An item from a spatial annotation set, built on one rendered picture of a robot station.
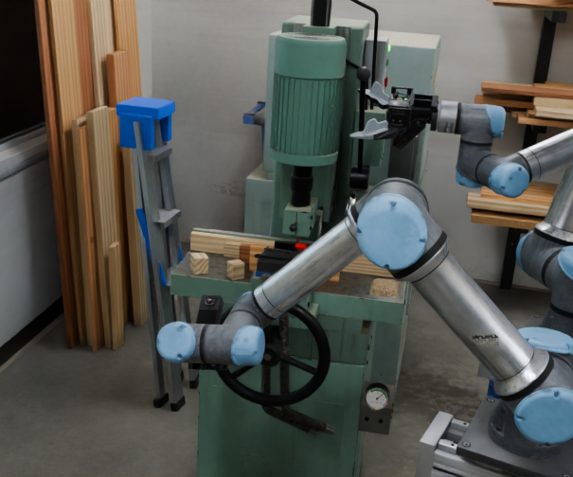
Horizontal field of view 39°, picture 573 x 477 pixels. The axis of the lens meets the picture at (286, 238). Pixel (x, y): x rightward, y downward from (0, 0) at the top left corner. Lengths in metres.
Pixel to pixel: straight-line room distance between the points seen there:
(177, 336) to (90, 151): 1.91
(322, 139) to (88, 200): 1.57
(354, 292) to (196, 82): 2.72
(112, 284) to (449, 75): 2.03
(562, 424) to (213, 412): 1.07
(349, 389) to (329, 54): 0.85
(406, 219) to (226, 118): 3.29
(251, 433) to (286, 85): 0.94
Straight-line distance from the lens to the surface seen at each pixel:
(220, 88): 4.52
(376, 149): 2.23
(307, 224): 2.07
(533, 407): 1.45
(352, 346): 2.06
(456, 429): 1.80
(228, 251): 2.19
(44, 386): 3.39
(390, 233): 1.32
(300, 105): 1.97
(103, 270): 3.48
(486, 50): 4.29
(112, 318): 3.54
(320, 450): 2.24
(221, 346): 1.50
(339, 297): 2.01
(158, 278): 2.95
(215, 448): 2.30
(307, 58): 1.94
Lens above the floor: 1.72
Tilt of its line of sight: 20 degrees down
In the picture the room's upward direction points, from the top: 4 degrees clockwise
